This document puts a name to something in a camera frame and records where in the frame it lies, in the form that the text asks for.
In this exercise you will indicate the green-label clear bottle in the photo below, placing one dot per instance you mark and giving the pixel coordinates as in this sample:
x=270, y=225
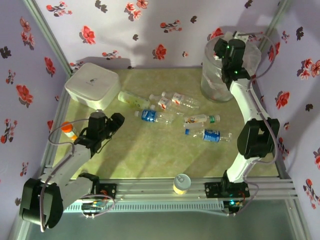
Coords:
x=132, y=99

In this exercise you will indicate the blue-capped blue-label bottle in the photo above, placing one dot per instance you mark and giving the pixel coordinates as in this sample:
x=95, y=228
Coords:
x=211, y=135

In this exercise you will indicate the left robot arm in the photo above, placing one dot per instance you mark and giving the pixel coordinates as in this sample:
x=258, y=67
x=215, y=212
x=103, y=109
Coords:
x=70, y=162

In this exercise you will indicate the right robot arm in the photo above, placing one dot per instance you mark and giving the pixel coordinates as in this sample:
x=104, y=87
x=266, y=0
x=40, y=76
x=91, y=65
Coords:
x=247, y=105

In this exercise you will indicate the clear plastic lined bin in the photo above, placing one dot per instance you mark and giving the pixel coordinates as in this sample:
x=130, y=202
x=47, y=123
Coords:
x=212, y=85

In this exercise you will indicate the orange-capped small bottle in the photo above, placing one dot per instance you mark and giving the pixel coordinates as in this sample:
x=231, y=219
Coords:
x=70, y=131

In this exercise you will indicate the white square lidded container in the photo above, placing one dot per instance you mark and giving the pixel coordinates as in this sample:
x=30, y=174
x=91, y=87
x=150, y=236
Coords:
x=92, y=82

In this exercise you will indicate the small circuit board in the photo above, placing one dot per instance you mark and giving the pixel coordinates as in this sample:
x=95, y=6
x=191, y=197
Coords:
x=233, y=203
x=93, y=206

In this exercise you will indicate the yellow tin can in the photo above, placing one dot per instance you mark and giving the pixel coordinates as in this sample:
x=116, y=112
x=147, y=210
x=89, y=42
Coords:
x=182, y=183

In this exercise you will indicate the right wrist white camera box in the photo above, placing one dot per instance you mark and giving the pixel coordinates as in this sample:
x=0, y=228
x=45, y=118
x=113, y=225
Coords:
x=236, y=34

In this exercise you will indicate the aluminium side rail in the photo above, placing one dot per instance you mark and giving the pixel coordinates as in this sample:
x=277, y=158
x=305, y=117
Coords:
x=284, y=172
x=62, y=102

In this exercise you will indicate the aluminium corner post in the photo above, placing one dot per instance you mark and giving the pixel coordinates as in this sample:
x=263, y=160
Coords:
x=275, y=21
x=47, y=32

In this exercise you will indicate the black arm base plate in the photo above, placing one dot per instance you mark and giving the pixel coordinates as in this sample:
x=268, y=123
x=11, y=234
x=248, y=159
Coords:
x=107, y=191
x=212, y=190

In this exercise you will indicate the aluminium profile rail beam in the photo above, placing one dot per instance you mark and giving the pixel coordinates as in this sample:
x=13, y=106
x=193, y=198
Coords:
x=150, y=187

